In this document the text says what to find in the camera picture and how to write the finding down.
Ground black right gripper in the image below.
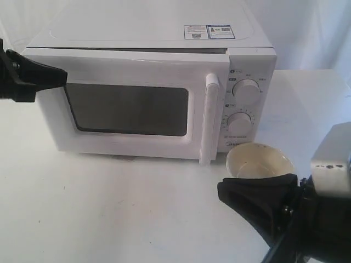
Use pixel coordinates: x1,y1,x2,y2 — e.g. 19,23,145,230
217,174,318,262

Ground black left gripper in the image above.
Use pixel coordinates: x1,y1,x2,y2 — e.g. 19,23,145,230
1,39,67,103

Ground beige ceramic bowl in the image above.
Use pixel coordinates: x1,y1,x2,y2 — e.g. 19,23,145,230
226,142,295,179

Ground white microwave door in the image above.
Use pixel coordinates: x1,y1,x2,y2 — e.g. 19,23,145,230
24,48,230,165

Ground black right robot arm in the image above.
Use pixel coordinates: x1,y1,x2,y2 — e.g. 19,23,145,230
217,174,350,262

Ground white microwave oven body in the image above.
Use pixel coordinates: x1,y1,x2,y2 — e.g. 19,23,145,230
23,1,277,154

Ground lower white control knob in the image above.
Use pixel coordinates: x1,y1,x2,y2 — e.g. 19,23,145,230
227,112,252,135

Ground white control knob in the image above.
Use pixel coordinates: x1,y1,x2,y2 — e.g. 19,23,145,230
227,112,252,135
233,79,261,104

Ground upper white control knob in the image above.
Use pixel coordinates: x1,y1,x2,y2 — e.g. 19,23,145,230
233,79,261,104

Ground left warning label sticker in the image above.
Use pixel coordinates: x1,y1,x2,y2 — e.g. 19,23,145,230
184,25,209,40

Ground right blue label sticker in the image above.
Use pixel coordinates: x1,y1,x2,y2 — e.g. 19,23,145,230
207,25,235,39

